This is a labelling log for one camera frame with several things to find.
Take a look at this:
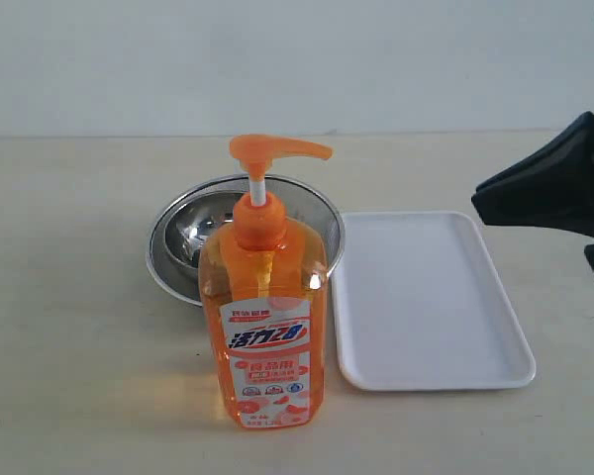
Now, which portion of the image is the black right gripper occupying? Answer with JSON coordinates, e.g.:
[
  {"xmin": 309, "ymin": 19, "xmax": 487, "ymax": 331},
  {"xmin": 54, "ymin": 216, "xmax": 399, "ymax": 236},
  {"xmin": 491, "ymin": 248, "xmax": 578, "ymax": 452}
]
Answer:
[{"xmin": 471, "ymin": 112, "xmax": 594, "ymax": 273}]

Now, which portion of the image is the orange dish soap pump bottle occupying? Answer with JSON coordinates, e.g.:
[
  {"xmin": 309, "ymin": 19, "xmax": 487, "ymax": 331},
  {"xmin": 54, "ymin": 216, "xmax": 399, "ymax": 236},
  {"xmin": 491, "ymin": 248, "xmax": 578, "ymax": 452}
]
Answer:
[{"xmin": 198, "ymin": 134, "xmax": 333, "ymax": 429}]

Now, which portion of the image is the small stainless steel bowl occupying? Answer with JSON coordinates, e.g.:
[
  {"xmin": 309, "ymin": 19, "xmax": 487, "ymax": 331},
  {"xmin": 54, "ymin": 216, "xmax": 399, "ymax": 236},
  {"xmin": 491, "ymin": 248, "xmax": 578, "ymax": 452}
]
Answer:
[{"xmin": 163, "ymin": 190, "xmax": 243, "ymax": 277}]

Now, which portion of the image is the white rectangular plastic tray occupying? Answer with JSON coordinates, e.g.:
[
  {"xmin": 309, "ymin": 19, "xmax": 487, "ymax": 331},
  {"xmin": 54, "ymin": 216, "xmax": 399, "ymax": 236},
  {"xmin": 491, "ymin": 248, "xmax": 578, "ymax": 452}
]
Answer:
[{"xmin": 332, "ymin": 211, "xmax": 537, "ymax": 392}]

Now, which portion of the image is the steel mesh strainer basket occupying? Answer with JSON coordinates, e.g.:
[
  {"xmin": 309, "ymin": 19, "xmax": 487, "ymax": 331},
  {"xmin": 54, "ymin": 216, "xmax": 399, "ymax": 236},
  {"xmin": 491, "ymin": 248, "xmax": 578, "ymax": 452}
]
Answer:
[{"xmin": 146, "ymin": 174, "xmax": 346, "ymax": 307}]

